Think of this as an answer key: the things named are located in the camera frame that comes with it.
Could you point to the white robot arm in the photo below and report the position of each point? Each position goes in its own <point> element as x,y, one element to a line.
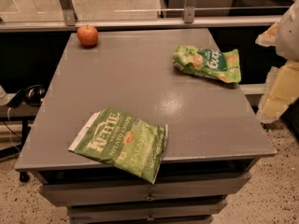
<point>287,41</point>

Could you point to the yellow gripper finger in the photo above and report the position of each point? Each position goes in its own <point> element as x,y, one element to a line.
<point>268,37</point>
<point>281,90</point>

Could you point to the grey drawer cabinet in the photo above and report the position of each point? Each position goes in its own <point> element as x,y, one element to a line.
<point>214,137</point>

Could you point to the red apple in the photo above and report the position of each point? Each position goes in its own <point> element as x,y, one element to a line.
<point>87,35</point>

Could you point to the green rice chip bag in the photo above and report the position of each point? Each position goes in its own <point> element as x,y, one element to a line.
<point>223,66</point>

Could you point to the black headphones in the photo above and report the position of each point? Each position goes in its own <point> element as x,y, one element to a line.
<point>32,96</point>

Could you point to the metal railing with glass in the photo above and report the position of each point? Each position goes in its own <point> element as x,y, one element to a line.
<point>68,15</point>

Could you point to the green Kettle jalapeno chip bag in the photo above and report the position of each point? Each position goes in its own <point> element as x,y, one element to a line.
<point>123,141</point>

